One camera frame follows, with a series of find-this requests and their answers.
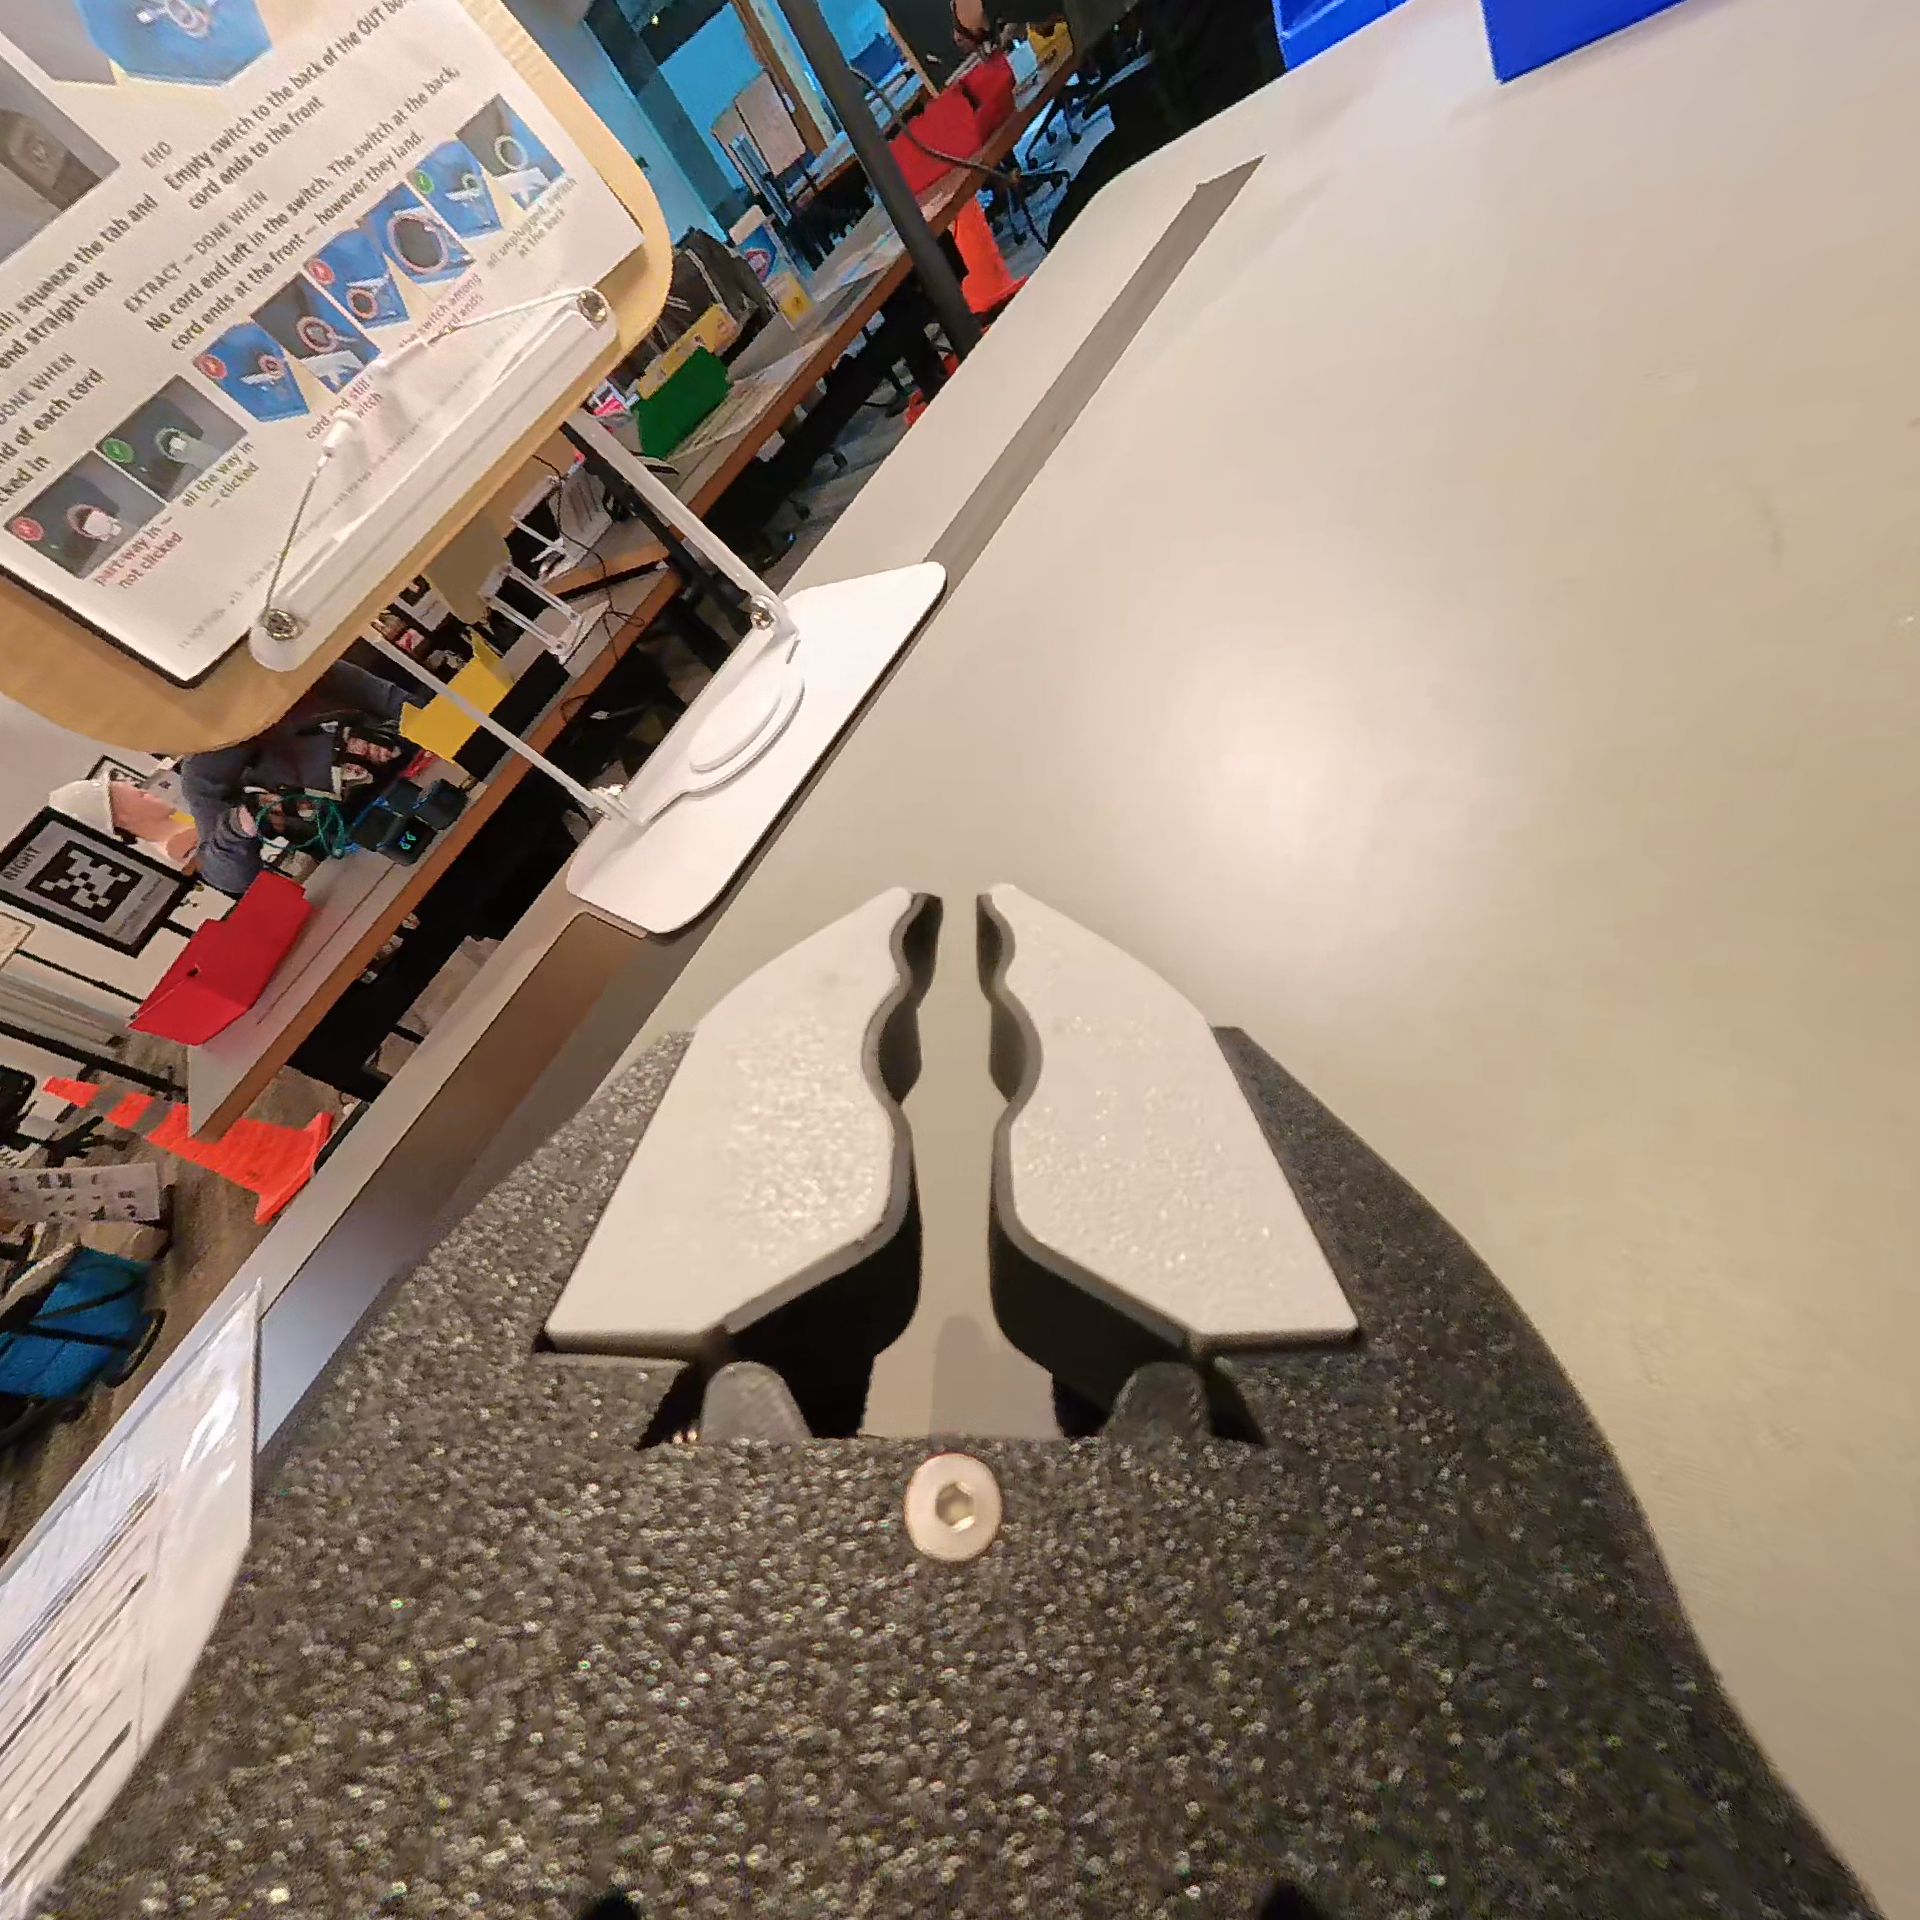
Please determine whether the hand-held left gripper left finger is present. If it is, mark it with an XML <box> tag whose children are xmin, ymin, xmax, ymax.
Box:
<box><xmin>543</xmin><ymin>885</ymin><xmax>944</xmax><ymax>1434</ymax></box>

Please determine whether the laminated paper sheet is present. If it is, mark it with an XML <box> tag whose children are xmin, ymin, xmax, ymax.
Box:
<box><xmin>0</xmin><ymin>1283</ymin><xmax>265</xmax><ymax>1913</ymax></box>

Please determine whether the printed instruction sheet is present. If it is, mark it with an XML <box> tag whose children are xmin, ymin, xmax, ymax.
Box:
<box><xmin>0</xmin><ymin>0</ymin><xmax>649</xmax><ymax>687</ymax></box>

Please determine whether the small yellow bin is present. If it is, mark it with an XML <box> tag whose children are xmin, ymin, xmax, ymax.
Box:
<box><xmin>399</xmin><ymin>637</ymin><xmax>505</xmax><ymax>753</ymax></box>

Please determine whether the black-and-white tag sign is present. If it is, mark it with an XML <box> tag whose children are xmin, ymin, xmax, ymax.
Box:
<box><xmin>0</xmin><ymin>810</ymin><xmax>189</xmax><ymax>953</ymax></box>

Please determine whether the blue bag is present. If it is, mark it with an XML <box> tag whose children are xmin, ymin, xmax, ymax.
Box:
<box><xmin>0</xmin><ymin>1252</ymin><xmax>152</xmax><ymax>1403</ymax></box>

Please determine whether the green plastic bin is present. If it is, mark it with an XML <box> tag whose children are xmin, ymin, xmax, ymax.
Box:
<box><xmin>637</xmin><ymin>347</ymin><xmax>732</xmax><ymax>459</ymax></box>

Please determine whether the red plastic bin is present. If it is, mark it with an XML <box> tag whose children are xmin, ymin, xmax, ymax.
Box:
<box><xmin>891</xmin><ymin>66</ymin><xmax>1022</xmax><ymax>189</ymax></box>
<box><xmin>133</xmin><ymin>870</ymin><xmax>312</xmax><ymax>1045</ymax></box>

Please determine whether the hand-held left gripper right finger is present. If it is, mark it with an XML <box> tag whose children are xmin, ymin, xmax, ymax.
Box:
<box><xmin>976</xmin><ymin>883</ymin><xmax>1364</xmax><ymax>1434</ymax></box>

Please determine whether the black pole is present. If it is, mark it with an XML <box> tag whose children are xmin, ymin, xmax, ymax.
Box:
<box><xmin>779</xmin><ymin>0</ymin><xmax>976</xmax><ymax>355</ymax></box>

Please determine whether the instruction board on white stand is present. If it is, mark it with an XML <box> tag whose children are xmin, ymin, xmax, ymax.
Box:
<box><xmin>0</xmin><ymin>0</ymin><xmax>950</xmax><ymax>935</ymax></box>

